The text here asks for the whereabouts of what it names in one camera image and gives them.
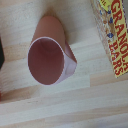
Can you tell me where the pink ceramic mug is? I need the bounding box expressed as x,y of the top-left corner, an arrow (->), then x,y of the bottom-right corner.
27,15 -> 78,86

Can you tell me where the granola bars box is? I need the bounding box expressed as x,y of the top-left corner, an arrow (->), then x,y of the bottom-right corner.
90,0 -> 128,79

